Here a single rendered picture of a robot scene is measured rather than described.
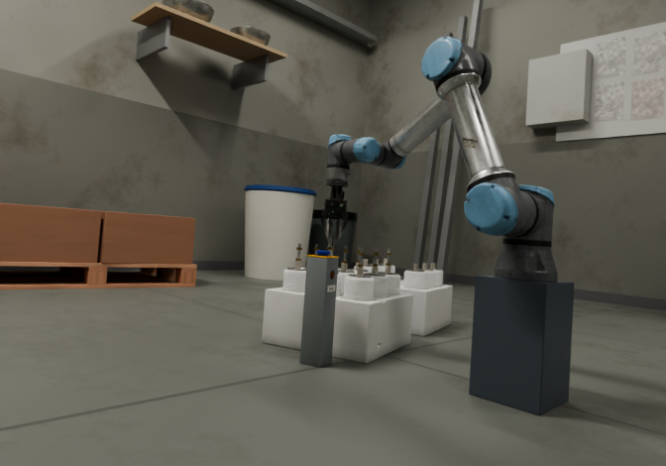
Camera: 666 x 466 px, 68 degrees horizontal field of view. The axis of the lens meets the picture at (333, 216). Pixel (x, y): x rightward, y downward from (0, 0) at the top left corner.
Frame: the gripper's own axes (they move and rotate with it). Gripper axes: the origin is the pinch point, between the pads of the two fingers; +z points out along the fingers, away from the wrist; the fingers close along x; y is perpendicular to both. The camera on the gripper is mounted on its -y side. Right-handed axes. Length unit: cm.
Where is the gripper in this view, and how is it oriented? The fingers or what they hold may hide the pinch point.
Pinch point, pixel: (332, 242)
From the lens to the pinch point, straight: 164.9
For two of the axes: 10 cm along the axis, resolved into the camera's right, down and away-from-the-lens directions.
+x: 10.0, 0.7, 0.2
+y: 0.2, -0.4, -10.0
